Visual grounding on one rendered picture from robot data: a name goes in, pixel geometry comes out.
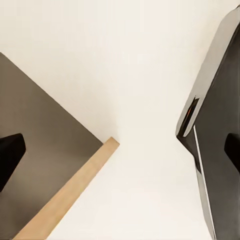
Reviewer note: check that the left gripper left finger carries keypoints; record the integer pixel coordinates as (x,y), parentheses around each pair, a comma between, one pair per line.
(12,150)

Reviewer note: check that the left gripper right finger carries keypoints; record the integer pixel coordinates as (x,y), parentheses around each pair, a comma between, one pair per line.
(232,149)

